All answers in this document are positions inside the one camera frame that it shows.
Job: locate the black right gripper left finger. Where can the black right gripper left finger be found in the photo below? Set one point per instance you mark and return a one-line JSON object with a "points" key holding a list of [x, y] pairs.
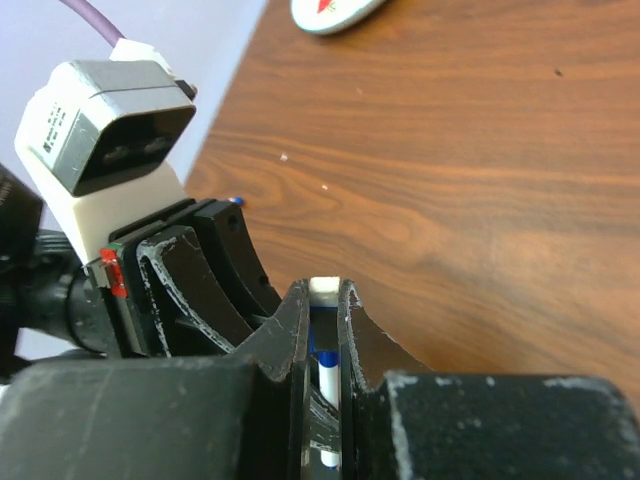
{"points": [[244, 415]]}

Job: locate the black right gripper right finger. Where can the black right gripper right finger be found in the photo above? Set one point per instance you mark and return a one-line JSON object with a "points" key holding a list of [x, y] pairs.
{"points": [[402, 420]]}

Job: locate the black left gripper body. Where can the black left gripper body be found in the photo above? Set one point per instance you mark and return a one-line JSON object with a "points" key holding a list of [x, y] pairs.
{"points": [[100, 303]]}

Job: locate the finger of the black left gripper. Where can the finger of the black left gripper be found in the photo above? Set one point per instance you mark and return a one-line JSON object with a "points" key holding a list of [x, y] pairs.
{"points": [[189, 306], [227, 246]]}

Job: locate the white blue marker pen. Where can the white blue marker pen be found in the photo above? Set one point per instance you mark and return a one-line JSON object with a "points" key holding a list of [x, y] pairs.
{"points": [[328, 371]]}

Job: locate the blue pen cap with clip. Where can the blue pen cap with clip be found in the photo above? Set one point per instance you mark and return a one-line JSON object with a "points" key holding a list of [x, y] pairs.
{"points": [[323, 315]]}

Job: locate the white watermelon pattern plate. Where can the white watermelon pattern plate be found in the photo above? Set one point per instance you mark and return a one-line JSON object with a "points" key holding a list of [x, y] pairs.
{"points": [[326, 17]]}

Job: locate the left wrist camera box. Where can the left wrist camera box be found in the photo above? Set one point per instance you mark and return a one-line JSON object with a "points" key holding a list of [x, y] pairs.
{"points": [[95, 139]]}

